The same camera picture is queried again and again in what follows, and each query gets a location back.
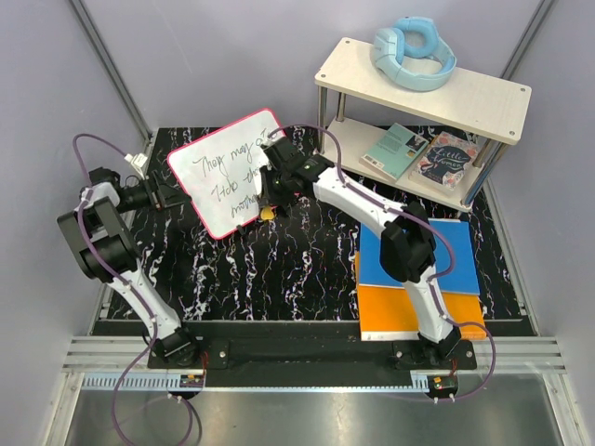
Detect black marble pattern mat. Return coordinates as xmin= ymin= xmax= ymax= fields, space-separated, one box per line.
xmin=130 ymin=127 xmax=527 ymax=321

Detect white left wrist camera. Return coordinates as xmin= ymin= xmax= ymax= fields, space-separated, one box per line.
xmin=125 ymin=153 xmax=148 ymax=179

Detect white two-tier shelf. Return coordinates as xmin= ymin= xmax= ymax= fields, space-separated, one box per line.
xmin=314 ymin=37 xmax=532 ymax=212

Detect teal paperback book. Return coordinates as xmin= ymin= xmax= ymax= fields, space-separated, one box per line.
xmin=359 ymin=124 xmax=429 ymax=180

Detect orange notebook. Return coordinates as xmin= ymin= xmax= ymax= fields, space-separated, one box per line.
xmin=354 ymin=254 xmax=484 ymax=341

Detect light blue headphones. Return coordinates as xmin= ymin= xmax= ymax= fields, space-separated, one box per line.
xmin=371 ymin=16 xmax=457 ymax=92

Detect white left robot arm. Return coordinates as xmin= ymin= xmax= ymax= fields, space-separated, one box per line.
xmin=57 ymin=167 xmax=201 ymax=368

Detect blue notebook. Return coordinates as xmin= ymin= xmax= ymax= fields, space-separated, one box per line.
xmin=359 ymin=218 xmax=480 ymax=296

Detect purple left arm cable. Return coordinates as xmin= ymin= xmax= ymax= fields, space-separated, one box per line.
xmin=73 ymin=133 xmax=202 ymax=446

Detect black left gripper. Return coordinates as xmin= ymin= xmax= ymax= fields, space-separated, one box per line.
xmin=116 ymin=171 xmax=192 ymax=215

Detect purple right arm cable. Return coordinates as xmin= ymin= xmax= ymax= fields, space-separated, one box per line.
xmin=273 ymin=123 xmax=496 ymax=405

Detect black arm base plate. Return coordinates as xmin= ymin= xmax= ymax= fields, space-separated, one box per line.
xmin=146 ymin=320 xmax=477 ymax=389

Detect Little Women book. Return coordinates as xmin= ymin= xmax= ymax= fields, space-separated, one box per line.
xmin=408 ymin=131 xmax=480 ymax=196

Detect yellow whiteboard eraser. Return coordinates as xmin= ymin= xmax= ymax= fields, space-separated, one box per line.
xmin=259 ymin=206 xmax=275 ymax=221

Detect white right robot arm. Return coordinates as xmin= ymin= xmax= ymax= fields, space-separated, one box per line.
xmin=258 ymin=137 xmax=462 ymax=369

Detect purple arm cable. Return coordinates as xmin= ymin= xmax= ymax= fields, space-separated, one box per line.
xmin=273 ymin=123 xmax=496 ymax=405
xmin=73 ymin=133 xmax=202 ymax=446

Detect pink framed whiteboard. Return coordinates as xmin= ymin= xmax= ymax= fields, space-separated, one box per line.
xmin=166 ymin=108 xmax=281 ymax=240

